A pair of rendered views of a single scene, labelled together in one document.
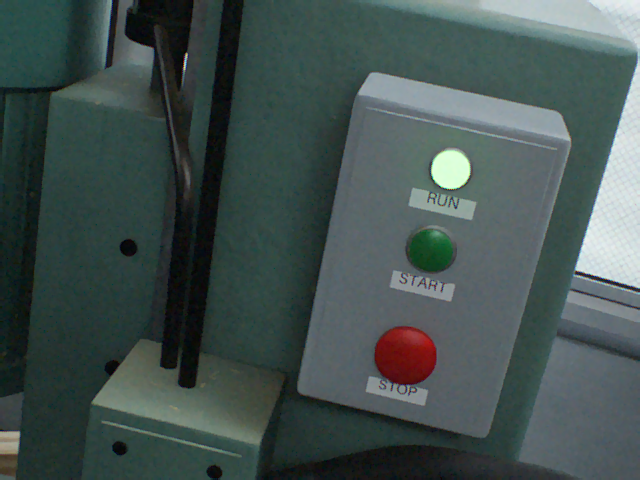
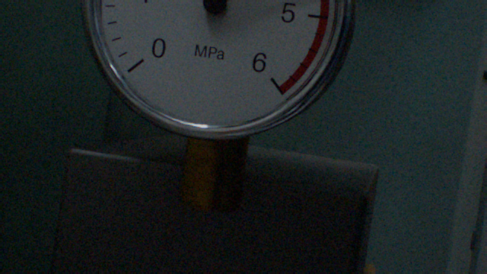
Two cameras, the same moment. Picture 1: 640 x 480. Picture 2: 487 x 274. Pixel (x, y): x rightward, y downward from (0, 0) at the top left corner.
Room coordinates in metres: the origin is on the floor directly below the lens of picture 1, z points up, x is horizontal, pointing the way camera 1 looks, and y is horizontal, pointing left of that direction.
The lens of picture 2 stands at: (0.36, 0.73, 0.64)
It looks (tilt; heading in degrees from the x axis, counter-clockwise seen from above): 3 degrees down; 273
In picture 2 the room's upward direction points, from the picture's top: 8 degrees clockwise
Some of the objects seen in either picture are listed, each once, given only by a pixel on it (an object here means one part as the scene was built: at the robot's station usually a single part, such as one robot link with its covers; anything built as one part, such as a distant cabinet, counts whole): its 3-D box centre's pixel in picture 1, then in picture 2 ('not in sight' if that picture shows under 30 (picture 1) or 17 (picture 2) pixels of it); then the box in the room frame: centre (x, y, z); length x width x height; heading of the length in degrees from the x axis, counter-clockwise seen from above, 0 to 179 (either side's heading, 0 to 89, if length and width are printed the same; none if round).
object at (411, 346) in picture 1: (405, 355); not in sight; (0.43, -0.05, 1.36); 0.03 x 0.01 x 0.03; 85
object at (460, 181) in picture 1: (450, 170); not in sight; (0.43, -0.05, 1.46); 0.02 x 0.01 x 0.02; 85
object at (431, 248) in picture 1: (431, 250); not in sight; (0.43, -0.05, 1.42); 0.02 x 0.01 x 0.02; 85
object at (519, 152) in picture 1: (427, 255); not in sight; (0.46, -0.05, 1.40); 0.10 x 0.06 x 0.16; 85
